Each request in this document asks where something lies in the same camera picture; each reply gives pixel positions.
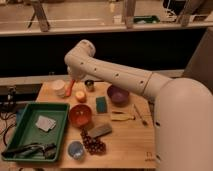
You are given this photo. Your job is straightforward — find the orange pepper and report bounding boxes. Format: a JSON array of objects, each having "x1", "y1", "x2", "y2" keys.
[{"x1": 66, "y1": 79, "x2": 75, "y2": 97}]

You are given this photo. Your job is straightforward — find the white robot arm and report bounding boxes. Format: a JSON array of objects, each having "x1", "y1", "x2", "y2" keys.
[{"x1": 65, "y1": 40, "x2": 213, "y2": 171}]

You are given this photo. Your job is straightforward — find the small metal cup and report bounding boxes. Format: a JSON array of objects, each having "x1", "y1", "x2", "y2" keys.
[{"x1": 84, "y1": 80, "x2": 95, "y2": 92}]

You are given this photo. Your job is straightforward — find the white paper cup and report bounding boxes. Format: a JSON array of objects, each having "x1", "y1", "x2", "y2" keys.
[{"x1": 52, "y1": 80, "x2": 66, "y2": 98}]

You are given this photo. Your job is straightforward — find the purple bowl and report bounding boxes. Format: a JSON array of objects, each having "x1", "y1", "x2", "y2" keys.
[{"x1": 107, "y1": 85, "x2": 129, "y2": 105}]

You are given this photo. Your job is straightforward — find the green sponge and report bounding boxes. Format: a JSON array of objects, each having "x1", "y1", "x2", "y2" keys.
[{"x1": 96, "y1": 97, "x2": 107, "y2": 113}]

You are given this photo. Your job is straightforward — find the yellow apple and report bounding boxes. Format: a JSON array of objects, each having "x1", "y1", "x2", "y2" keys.
[{"x1": 75, "y1": 91, "x2": 87, "y2": 103}]

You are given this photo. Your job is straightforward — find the orange bowl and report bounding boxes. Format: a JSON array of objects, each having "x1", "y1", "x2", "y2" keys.
[{"x1": 68, "y1": 104, "x2": 92, "y2": 128}]

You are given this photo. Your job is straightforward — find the grey sanding block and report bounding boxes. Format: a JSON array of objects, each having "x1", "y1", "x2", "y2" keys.
[{"x1": 89, "y1": 123, "x2": 112, "y2": 138}]

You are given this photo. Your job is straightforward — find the thin brush tool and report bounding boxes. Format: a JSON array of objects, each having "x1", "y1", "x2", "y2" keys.
[{"x1": 133, "y1": 104, "x2": 148, "y2": 126}]

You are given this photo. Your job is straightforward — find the bunch of dark grapes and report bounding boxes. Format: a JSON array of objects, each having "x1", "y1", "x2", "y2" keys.
[{"x1": 81, "y1": 130, "x2": 106, "y2": 155}]

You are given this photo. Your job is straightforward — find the small blue bowl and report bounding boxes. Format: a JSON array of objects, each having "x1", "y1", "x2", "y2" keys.
[{"x1": 68, "y1": 141, "x2": 84, "y2": 160}]

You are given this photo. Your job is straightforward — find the white folded cloth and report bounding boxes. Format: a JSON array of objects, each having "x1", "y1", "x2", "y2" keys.
[{"x1": 36, "y1": 116, "x2": 56, "y2": 132}]

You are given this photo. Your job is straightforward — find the green bin in background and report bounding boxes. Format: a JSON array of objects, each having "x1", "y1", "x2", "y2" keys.
[{"x1": 133, "y1": 15, "x2": 160, "y2": 24}]

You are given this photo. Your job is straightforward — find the green plastic tray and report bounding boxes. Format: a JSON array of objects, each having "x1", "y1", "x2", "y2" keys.
[{"x1": 2, "y1": 102, "x2": 69, "y2": 162}]

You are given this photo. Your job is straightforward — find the black handled tool in tray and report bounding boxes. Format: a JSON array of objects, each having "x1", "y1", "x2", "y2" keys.
[{"x1": 2, "y1": 143, "x2": 56, "y2": 159}]

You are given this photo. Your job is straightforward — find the black cables at left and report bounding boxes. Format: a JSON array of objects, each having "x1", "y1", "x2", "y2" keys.
[{"x1": 0, "y1": 85, "x2": 18, "y2": 148}]

